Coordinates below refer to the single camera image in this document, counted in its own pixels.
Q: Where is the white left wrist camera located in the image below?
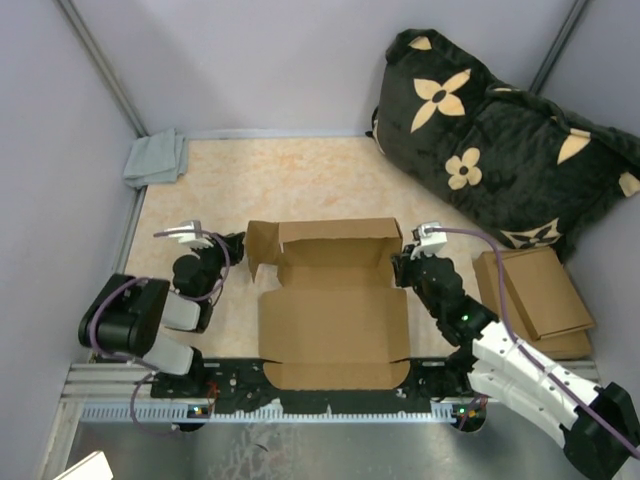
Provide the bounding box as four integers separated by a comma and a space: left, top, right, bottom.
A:
153, 220, 213, 249

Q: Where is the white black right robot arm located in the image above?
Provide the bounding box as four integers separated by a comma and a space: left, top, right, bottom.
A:
391, 245, 639, 479

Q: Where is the small folded cardboard box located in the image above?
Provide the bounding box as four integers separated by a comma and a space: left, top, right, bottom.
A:
502, 247, 595, 340

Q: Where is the grey folded cloth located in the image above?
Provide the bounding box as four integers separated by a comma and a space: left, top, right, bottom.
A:
123, 128, 188, 189

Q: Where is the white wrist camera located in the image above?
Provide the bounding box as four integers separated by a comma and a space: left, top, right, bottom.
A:
410, 222, 447, 259
153, 220, 213, 249

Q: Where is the large folded cardboard box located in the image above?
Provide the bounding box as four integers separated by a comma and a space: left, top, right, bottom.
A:
473, 251, 592, 360

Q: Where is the white perforated cable duct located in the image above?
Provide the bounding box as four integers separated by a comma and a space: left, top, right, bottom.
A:
82, 402, 474, 422

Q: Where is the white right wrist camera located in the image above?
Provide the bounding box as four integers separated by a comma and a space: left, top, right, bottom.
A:
410, 222, 447, 259

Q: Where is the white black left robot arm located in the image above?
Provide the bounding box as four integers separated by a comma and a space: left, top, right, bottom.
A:
78, 222, 245, 397

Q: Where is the aluminium rail frame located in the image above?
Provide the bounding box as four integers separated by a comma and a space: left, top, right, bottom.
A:
63, 362, 603, 402

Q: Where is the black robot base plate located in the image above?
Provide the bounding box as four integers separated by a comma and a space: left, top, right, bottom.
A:
151, 357, 475, 427

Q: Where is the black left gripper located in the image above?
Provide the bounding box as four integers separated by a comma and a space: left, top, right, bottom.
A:
190, 231, 246, 300

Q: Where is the white sheet corner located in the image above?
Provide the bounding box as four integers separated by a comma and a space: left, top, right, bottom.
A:
54, 451, 114, 480

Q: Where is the black floral plush pillow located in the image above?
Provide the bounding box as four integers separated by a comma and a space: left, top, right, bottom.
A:
370, 29, 639, 259

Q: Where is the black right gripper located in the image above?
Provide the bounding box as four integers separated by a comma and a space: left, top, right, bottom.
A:
390, 244, 442, 319

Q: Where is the brown cardboard box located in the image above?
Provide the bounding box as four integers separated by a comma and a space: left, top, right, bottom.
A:
245, 217, 410, 391

